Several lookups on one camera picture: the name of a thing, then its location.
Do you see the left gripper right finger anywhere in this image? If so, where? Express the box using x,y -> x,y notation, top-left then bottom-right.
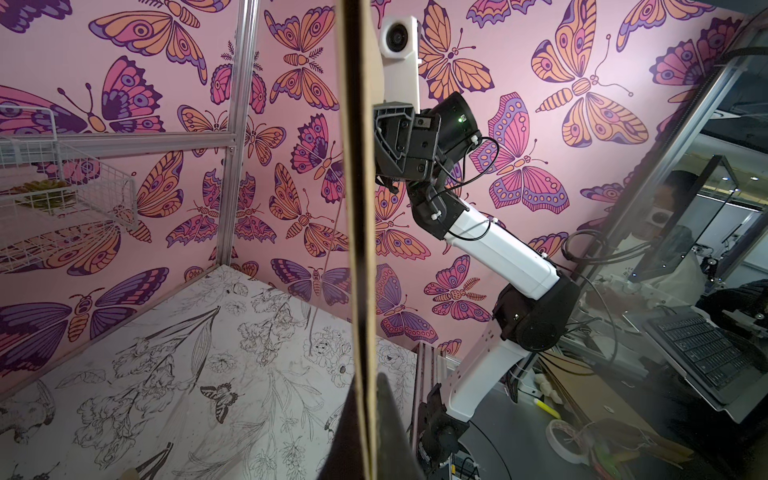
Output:
376,373 -> 424,480

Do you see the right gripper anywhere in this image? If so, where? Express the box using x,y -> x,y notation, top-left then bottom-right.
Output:
373,102 -> 441,182

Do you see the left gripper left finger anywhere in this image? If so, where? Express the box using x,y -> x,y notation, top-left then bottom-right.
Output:
318,384 -> 363,480

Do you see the kraft file bag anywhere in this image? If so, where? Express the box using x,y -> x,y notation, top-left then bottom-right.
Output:
336,1 -> 378,479

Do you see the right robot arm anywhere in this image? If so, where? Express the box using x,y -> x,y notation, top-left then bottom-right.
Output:
373,93 -> 579,474

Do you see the white tape roll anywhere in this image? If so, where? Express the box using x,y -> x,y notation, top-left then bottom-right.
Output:
545,419 -> 590,465

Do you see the black keyboard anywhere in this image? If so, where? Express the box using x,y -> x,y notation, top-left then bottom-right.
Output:
643,307 -> 767,405

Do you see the green item in basket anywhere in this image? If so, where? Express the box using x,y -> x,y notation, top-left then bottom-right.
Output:
11,179 -> 76,213

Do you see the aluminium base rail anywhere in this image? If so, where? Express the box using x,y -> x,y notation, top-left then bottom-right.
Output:
409,343 -> 469,479

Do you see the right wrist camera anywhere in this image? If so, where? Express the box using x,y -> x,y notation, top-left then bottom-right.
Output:
379,16 -> 421,113

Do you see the white wire basket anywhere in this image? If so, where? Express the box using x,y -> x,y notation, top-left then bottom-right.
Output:
1,101 -> 138,276

